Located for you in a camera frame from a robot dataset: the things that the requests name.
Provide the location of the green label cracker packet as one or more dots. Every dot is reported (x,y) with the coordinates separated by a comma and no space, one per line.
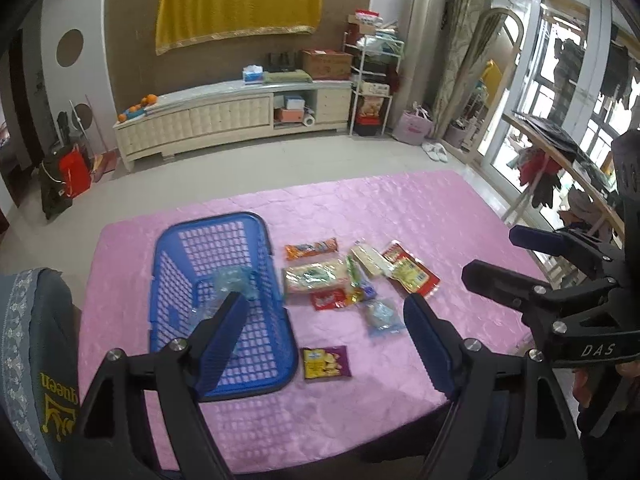
(315,275)

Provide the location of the blue plastic basket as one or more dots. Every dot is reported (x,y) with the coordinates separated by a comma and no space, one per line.
(175,260)

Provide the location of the red and yellow snack packet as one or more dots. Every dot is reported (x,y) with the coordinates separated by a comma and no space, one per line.
(412,272)

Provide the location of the green folded cloth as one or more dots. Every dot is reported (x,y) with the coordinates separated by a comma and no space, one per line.
(287,77)

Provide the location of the black bag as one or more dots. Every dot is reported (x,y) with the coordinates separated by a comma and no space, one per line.
(50,190)

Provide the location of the pink bag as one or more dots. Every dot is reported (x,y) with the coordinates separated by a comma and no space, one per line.
(412,127)

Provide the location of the grey standing air conditioner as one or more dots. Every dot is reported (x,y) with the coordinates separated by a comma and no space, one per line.
(425,35)

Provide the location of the white wafer bar packet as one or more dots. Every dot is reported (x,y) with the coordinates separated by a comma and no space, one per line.
(369,258)

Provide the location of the clear plastic snack packet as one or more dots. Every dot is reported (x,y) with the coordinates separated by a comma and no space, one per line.
(232,280)

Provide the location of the red bag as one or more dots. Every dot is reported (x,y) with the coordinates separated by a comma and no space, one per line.
(74,172)

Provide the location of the yellow wall cloth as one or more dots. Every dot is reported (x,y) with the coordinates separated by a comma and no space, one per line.
(235,5)

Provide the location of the orange snack bar packet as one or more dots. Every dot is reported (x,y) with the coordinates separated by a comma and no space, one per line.
(310,250)

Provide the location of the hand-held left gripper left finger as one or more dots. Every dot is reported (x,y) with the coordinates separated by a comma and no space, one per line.
(225,340)

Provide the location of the cream tv cabinet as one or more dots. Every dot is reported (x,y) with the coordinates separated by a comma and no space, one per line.
(210,120)

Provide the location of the white slipper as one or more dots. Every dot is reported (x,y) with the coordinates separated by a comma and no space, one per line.
(440,152)
(430,150)

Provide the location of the wooden clothes rack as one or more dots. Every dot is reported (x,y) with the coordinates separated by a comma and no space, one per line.
(550,152)

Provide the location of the blue tissue box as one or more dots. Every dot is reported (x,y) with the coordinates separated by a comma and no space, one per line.
(253,74)

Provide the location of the clear blue snack packet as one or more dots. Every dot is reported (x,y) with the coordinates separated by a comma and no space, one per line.
(382,316)

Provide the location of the pink quilted mat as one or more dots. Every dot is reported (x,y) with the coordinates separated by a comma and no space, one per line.
(400,200)

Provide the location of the white shelf rack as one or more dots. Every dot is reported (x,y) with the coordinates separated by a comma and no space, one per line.
(372,70)

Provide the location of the green candy packet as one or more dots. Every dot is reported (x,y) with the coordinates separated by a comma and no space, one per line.
(354,272)

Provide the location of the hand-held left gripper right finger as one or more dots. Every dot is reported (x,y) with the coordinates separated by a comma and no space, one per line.
(427,340)

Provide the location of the blue and white box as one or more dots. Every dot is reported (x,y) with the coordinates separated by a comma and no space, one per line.
(295,102)

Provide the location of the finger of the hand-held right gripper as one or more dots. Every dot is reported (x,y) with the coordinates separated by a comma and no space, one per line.
(522,236)
(480,272)

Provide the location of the patterned curtain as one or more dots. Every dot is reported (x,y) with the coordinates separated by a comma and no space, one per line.
(462,35)

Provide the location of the arched floor mirror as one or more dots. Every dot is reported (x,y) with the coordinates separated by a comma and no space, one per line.
(480,60)

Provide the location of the purple and yellow snack packet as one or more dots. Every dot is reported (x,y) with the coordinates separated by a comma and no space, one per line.
(325,364)

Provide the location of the white paper roll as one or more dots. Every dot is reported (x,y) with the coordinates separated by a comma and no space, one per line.
(309,119)

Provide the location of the orange flat box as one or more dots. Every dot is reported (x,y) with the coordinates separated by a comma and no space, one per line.
(287,115)

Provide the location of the brown cardboard box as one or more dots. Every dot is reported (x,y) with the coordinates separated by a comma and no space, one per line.
(327,64)

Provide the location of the hanging dark clothes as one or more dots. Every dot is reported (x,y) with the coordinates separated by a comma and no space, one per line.
(542,180)

